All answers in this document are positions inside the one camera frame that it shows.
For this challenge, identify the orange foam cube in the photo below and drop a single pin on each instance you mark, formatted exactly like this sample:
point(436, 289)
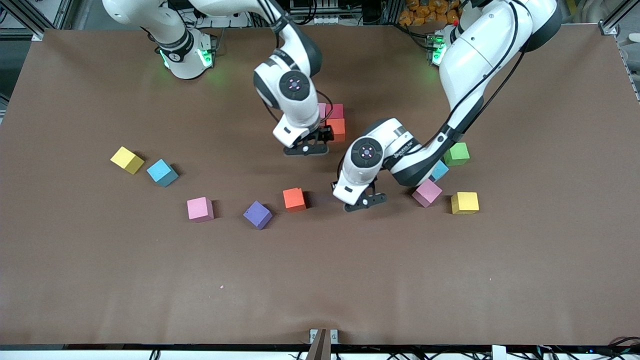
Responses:
point(294, 198)
point(339, 129)

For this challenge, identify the pink foam cube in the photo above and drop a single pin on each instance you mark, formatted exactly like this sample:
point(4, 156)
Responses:
point(199, 208)
point(323, 110)
point(427, 192)

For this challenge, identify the red foam cube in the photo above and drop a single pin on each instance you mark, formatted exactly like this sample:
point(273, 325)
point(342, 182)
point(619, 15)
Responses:
point(336, 111)

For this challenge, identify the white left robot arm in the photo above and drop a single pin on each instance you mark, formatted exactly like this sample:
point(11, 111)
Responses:
point(475, 55)

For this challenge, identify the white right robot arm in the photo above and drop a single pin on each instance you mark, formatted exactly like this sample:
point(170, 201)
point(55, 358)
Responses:
point(300, 112)

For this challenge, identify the blue foam cube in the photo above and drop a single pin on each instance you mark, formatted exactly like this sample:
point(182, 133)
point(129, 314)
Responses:
point(161, 171)
point(441, 171)

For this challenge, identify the purple foam cube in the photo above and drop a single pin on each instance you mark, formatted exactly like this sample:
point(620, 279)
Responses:
point(257, 213)

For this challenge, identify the paper table cover sheet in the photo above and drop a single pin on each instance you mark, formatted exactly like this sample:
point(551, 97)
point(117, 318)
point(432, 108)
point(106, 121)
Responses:
point(320, 275)

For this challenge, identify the green foam cube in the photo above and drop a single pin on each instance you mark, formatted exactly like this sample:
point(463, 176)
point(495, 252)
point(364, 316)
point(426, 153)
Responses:
point(457, 152)

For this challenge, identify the yellow foam cube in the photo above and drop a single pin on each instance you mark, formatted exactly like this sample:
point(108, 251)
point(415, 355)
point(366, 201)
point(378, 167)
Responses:
point(126, 159)
point(464, 201)

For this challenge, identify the white power strip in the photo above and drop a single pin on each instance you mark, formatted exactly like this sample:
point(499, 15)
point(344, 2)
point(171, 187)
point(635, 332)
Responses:
point(327, 20)

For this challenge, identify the orange snack packets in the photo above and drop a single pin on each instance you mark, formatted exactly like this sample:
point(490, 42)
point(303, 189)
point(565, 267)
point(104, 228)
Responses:
point(425, 10)

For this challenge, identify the white tag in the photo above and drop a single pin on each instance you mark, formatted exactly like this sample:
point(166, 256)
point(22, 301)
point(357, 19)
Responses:
point(499, 353)

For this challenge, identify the metal table edge bracket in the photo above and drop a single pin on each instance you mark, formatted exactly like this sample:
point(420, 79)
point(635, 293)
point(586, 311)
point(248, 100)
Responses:
point(332, 336)

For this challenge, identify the aluminium frame profile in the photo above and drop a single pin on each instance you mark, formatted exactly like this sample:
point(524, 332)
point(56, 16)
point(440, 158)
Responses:
point(612, 22)
point(62, 12)

